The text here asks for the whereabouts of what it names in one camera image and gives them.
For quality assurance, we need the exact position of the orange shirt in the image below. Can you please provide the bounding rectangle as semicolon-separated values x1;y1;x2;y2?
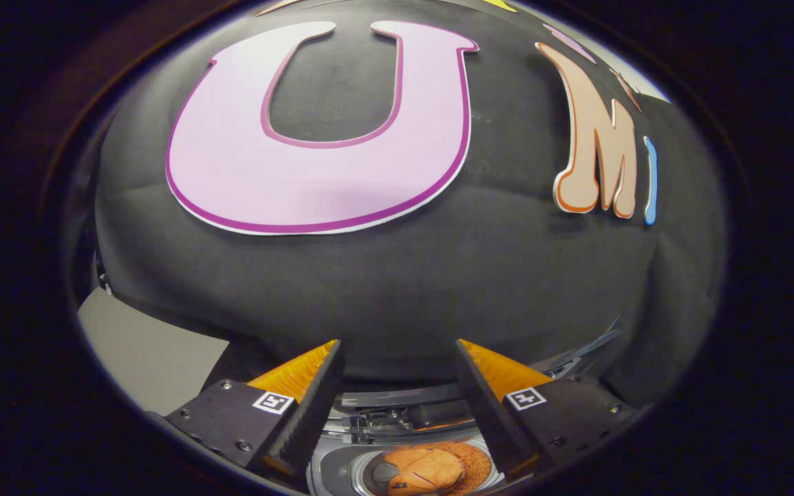
373;441;493;496

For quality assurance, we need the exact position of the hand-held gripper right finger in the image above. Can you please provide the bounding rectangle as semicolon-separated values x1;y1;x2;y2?
455;338;637;480

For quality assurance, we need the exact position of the grey washing machine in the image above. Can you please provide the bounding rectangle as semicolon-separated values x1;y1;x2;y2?
306;403;508;496

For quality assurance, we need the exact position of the black light stand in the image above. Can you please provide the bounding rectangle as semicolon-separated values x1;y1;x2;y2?
531;316;624;378

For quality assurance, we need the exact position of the white cabinet with dark top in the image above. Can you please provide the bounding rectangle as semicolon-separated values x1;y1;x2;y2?
79;288;231;416

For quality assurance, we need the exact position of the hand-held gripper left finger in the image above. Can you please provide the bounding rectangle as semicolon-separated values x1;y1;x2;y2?
166;339;345;484

